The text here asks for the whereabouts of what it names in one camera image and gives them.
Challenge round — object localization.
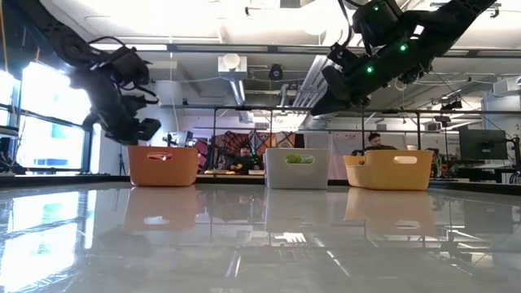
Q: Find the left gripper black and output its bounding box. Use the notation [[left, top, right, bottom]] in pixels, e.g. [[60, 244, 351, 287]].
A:
[[71, 67, 163, 147]]

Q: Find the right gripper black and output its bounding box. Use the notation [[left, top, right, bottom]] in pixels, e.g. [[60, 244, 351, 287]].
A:
[[311, 40, 432, 117]]

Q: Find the orange plastic basket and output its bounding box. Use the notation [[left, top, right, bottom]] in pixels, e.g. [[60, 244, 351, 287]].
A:
[[127, 145, 200, 188]]

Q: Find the grey plastic basket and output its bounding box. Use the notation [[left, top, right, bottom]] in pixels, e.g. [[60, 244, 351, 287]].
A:
[[263, 146, 331, 190]]

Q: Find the person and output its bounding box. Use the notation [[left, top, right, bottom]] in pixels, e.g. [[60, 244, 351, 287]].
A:
[[229, 142, 262, 173], [351, 132, 399, 157]]

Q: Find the pink partition panel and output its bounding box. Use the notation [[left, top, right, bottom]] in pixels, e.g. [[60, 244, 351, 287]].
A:
[[328, 153, 348, 181]]

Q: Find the white round column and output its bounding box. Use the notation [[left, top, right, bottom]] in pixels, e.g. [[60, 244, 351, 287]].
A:
[[156, 79, 185, 148]]

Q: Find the green cucumber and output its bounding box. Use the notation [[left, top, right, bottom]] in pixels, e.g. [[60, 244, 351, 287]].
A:
[[284, 154, 315, 165]]

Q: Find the black round ceiling fixture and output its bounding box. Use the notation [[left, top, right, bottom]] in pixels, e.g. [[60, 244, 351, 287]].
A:
[[268, 63, 285, 81]]

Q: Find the bright window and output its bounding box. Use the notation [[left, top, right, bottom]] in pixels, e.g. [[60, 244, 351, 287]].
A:
[[0, 60, 97, 174]]

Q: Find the yellow plastic basket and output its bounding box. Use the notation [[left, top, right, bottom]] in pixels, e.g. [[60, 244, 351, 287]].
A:
[[343, 149, 435, 191]]

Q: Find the white ceiling box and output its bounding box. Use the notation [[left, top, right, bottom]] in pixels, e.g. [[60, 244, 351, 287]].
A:
[[217, 53, 248, 82]]

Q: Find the black ceiling spotlight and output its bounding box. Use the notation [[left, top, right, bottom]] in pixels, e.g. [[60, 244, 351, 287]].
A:
[[440, 98, 464, 112]]

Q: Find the dark computer monitor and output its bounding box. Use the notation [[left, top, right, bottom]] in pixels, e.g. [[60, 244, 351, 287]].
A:
[[458, 129, 508, 161]]

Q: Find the white ceiling air unit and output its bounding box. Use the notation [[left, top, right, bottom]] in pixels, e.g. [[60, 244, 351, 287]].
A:
[[491, 76, 521, 98]]

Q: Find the black metal rail frame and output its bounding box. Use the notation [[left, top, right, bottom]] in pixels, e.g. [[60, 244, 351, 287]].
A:
[[159, 103, 521, 172]]

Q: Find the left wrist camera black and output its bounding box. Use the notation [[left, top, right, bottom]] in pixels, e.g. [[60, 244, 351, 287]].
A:
[[110, 45, 152, 88]]

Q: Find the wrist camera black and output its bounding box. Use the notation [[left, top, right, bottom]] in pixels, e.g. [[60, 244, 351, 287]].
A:
[[110, 45, 152, 88], [351, 0, 405, 49]]

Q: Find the black table frame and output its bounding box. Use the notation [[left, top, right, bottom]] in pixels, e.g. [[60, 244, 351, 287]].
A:
[[0, 173, 521, 195]]

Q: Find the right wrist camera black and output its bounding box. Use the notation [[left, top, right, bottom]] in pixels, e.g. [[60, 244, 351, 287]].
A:
[[351, 0, 405, 49]]

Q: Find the long ceiling light rail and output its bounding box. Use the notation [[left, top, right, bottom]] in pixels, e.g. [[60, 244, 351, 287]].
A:
[[91, 40, 521, 58]]

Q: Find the colourful patterned wall tapestry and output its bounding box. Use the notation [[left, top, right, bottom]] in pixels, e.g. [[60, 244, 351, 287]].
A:
[[195, 129, 297, 171]]

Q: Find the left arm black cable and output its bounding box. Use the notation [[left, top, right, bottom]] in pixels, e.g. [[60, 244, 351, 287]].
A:
[[86, 35, 160, 105]]

